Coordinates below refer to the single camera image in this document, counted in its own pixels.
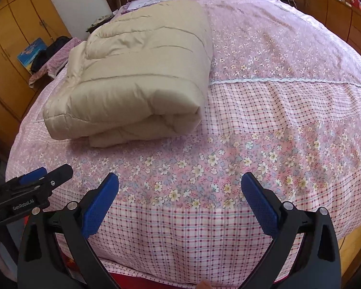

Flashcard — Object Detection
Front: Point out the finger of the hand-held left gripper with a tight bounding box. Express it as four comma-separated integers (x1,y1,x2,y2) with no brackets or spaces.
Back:
18,166,49,185
44,164,74,189

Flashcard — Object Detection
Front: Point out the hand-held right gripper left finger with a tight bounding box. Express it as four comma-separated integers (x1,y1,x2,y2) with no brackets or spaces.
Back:
17,172,121,289

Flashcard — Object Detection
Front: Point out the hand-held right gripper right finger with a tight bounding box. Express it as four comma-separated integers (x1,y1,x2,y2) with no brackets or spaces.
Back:
240,172,342,289

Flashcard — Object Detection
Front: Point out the beige quilted down jacket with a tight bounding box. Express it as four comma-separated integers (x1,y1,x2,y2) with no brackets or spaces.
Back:
43,0,214,149

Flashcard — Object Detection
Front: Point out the bed with pink bedspread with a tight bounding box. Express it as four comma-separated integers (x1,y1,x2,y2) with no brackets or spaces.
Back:
5,0,361,283

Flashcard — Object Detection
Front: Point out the blue picture book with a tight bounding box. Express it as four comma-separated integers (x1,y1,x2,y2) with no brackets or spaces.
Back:
17,38,47,73

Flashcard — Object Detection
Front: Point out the black bag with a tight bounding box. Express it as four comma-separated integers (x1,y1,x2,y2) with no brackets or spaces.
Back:
30,36,73,73

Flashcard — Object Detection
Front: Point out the dark wooden nightstand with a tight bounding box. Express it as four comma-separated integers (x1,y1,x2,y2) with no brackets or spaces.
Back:
86,13,115,33

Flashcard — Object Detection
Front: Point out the yellow wooden wardrobe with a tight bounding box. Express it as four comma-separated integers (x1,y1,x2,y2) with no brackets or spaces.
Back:
0,0,71,157

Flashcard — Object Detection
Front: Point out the brown wooden dresser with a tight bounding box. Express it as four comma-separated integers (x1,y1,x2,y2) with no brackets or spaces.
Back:
290,0,361,67

